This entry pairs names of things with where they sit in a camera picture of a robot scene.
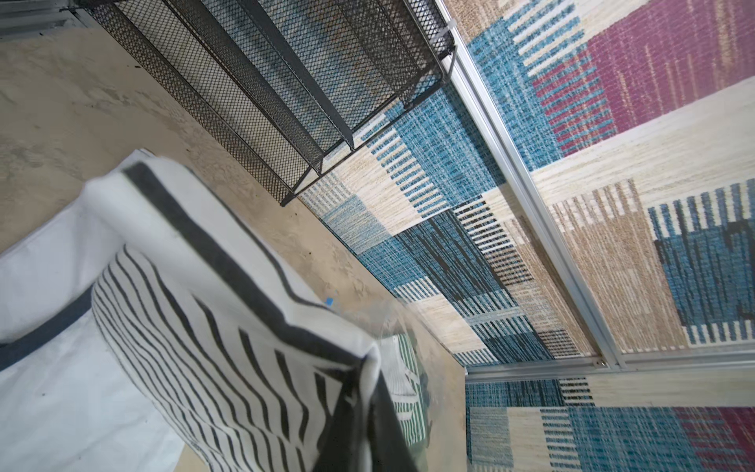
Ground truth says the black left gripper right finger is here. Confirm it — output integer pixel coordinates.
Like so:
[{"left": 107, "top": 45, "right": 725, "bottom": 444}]
[{"left": 367, "top": 376, "right": 418, "bottom": 472}]

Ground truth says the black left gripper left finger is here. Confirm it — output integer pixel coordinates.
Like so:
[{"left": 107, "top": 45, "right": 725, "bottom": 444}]
[{"left": 313, "top": 377, "right": 366, "bottom": 472}]

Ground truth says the clear vacuum bag blue zip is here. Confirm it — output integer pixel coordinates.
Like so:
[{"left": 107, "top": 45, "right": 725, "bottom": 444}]
[{"left": 320, "top": 294, "right": 470, "bottom": 472}]

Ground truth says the black white striped shirt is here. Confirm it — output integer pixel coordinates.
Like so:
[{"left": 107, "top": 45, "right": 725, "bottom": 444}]
[{"left": 82, "top": 157, "right": 382, "bottom": 471}]

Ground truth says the white tank top navy trim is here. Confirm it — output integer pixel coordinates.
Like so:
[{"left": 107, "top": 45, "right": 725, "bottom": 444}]
[{"left": 1, "top": 200, "right": 184, "bottom": 471}]

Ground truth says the green patterned garment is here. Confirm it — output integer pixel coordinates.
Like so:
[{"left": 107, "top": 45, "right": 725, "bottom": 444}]
[{"left": 377, "top": 332, "right": 432, "bottom": 471}]

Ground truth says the black mesh shelf rack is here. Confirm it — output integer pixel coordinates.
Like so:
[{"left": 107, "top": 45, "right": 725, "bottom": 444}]
[{"left": 73, "top": 1, "right": 455, "bottom": 205}]

